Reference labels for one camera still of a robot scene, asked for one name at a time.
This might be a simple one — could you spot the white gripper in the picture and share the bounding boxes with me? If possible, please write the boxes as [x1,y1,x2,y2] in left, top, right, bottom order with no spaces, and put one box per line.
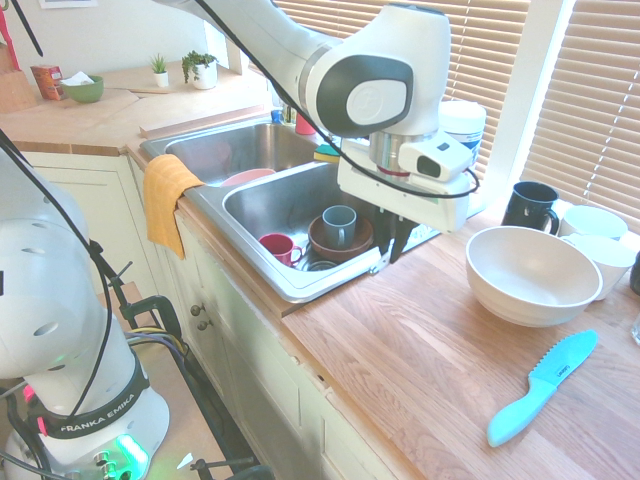
[336,137,474,265]

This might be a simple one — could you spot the stainless steel double sink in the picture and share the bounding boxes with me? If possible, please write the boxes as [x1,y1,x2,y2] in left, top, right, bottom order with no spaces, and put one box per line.
[139,116,432,306]

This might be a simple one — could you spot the teal plastic serrated knife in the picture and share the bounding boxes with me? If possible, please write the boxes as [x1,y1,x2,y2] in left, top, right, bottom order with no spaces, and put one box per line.
[486,328,600,449]

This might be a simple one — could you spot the wooden knife block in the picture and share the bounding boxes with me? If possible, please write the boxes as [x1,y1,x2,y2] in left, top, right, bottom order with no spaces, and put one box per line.
[0,41,39,114]

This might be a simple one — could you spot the brown wooden bowl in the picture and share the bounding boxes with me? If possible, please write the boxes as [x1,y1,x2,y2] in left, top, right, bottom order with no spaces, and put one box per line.
[307,214,376,263]

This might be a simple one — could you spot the grey mug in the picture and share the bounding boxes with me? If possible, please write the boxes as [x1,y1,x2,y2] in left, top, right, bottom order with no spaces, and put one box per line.
[321,204,359,250]

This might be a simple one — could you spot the metal drain strainer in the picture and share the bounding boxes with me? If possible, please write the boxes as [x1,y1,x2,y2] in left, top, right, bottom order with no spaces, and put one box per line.
[299,256,342,274]

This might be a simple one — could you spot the red cup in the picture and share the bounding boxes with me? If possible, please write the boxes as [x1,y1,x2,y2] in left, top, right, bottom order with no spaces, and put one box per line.
[258,232,305,268]

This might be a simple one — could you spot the white wipes canister blue label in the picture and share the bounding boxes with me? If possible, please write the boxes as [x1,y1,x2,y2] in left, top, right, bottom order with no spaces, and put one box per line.
[438,100,488,167]

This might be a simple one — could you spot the black mug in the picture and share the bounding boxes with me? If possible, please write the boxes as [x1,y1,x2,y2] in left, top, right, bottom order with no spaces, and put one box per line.
[500,180,562,237]

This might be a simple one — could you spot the large white bowl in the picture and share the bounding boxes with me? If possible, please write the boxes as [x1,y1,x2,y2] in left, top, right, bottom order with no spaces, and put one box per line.
[465,225,604,329]

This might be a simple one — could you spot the pink bowl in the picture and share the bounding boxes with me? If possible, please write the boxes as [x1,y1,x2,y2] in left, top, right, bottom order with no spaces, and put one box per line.
[219,167,278,189]

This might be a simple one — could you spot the white mug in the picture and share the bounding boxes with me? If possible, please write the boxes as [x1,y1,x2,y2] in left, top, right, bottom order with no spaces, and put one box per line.
[561,233,637,302]
[558,204,630,242]

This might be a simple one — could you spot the beige window blind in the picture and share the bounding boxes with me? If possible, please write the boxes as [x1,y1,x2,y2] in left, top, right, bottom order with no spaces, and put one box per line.
[271,0,532,167]
[519,0,640,222]

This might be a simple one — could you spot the orange dish cloth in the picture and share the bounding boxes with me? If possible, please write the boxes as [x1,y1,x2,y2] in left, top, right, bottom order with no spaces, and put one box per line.
[142,153,206,262]

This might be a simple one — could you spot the black metal clamp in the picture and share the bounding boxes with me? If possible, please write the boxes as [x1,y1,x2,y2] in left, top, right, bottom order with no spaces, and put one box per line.
[106,259,189,352]

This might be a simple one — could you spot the trailing plant in white pot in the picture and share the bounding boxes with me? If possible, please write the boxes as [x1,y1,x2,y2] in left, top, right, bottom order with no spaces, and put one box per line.
[180,49,220,92]

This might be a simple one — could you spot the small spiky potted plant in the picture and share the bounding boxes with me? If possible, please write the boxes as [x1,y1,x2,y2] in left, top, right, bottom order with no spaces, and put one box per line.
[148,52,172,89]

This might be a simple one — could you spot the green bowl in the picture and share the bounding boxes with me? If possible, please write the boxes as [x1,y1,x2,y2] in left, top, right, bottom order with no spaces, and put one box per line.
[60,74,106,105]

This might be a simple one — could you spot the crumpled white paper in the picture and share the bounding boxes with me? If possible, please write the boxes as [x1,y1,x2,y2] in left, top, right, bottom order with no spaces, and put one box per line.
[59,70,97,88]

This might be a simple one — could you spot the orange cardboard box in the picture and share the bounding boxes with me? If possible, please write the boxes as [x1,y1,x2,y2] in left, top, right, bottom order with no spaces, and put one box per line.
[29,64,66,102]

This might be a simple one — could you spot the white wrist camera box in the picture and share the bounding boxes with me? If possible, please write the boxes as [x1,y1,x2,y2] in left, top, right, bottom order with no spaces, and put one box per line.
[398,130,474,182]

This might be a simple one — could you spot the black cable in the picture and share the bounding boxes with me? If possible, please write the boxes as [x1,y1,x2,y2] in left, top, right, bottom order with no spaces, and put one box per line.
[0,128,137,417]
[193,0,482,200]

